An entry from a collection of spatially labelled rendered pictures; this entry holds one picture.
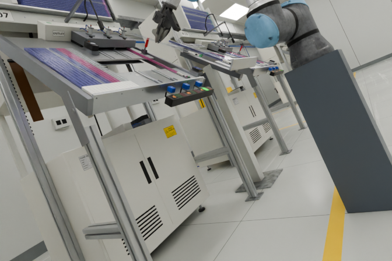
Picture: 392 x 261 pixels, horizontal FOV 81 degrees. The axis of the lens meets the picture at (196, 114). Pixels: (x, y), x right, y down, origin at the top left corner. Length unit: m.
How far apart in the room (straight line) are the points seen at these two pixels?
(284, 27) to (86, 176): 0.94
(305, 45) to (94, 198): 1.00
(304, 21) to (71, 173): 1.04
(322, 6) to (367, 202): 7.91
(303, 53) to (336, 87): 0.16
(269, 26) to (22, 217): 2.48
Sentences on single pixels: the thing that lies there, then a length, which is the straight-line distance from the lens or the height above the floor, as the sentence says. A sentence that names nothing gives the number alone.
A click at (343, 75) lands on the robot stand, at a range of 0.89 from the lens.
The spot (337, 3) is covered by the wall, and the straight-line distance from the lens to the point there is 8.62.
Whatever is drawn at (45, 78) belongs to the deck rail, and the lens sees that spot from 1.02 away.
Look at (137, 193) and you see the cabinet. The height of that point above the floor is 0.32.
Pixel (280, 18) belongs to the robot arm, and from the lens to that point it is 0.86.
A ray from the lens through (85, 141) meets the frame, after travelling 0.78.
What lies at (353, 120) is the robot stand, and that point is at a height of 0.32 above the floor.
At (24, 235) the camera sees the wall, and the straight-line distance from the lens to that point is 2.70.
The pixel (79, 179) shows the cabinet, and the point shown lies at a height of 0.49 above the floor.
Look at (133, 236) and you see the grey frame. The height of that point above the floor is 0.28.
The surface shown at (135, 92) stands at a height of 0.71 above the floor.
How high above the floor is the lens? 0.52
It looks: 2 degrees up
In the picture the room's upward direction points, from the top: 24 degrees counter-clockwise
